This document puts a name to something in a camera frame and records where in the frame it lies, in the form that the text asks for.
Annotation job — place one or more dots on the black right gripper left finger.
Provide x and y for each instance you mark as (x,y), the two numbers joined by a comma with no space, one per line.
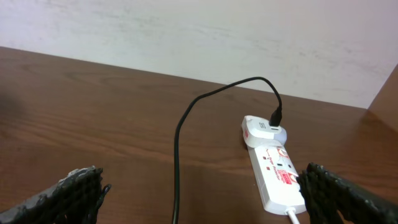
(76,198)

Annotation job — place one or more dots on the white USB charger adapter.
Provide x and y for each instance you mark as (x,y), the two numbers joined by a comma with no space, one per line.
(258,132)

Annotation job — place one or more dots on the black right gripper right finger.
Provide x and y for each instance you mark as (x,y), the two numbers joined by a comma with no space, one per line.
(332,199)

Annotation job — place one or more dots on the white power strip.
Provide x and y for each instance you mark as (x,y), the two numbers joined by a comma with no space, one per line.
(276,179)

